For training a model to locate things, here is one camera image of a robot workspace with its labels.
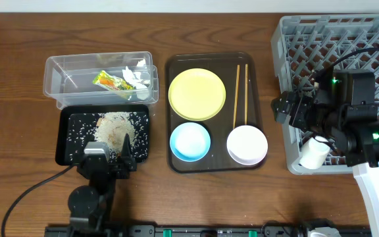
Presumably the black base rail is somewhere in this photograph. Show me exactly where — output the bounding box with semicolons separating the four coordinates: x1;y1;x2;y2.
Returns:
44;219;372;237

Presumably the dark brown serving tray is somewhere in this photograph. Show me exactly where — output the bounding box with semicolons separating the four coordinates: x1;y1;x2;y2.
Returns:
165;51;266;174

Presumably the wooden chopstick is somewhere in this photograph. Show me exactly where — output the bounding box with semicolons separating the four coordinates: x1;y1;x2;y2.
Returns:
244;64;249;125
232;65;240;129

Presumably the black plastic waste tray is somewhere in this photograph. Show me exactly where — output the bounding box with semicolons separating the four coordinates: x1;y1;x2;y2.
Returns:
55;105;149;166

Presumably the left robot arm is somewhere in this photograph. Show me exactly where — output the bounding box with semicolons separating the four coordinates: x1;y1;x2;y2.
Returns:
66;135;137;236

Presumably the green snack wrapper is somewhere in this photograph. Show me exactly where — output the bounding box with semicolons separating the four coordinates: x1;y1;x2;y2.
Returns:
92;70;135;91

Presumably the clear plastic waste bin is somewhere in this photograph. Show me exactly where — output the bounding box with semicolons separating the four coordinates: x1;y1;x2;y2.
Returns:
43;51;159;109

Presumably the yellow round plate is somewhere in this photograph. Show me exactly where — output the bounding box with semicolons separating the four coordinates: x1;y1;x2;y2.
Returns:
168;68;226;121

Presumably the grey dishwasher rack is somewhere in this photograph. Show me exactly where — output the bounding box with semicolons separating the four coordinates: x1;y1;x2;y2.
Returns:
271;14;379;175

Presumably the white cup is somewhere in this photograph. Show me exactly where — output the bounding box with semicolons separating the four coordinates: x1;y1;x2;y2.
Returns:
299;136;330;170

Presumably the white pink round bowl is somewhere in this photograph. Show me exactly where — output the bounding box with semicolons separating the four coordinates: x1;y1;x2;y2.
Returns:
226;125;268;166

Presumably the light blue bowl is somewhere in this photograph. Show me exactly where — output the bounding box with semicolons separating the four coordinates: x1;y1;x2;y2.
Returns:
169;122;211;163

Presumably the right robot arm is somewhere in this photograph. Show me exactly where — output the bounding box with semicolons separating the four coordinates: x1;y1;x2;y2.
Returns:
271;69;379;236

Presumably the white tissue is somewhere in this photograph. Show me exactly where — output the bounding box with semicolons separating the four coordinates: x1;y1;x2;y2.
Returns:
122;66;150;100

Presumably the rice food waste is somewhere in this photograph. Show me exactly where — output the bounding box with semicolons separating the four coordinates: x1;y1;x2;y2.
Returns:
62;112;149;165

